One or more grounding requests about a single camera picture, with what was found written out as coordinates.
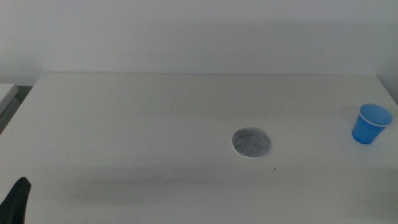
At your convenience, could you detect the blue plastic cup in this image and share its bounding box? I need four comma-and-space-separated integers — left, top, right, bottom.
351, 103, 394, 145

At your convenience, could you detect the round grey cup mat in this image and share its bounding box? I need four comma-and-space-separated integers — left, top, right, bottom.
231, 127, 272, 158

